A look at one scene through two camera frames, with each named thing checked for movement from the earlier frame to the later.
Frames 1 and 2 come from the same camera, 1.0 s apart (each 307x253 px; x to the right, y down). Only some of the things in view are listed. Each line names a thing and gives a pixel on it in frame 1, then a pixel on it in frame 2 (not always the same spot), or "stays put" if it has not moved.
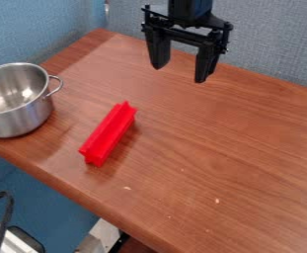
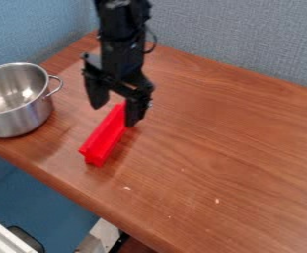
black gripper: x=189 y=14 -> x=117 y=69
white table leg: x=101 y=239 stays put
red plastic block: x=109 y=132 stays put
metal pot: x=18 y=102 stays put
